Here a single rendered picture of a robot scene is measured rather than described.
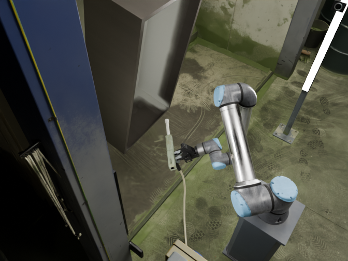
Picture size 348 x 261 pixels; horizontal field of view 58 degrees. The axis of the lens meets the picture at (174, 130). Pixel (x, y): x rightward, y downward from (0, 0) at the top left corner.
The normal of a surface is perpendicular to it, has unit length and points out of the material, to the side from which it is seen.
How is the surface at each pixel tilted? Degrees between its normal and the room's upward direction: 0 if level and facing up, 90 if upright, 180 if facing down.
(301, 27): 90
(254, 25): 90
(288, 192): 5
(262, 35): 90
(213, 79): 0
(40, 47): 90
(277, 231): 0
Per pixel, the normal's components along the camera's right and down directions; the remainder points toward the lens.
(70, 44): 0.80, 0.47
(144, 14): 0.19, -0.55
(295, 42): -0.60, 0.59
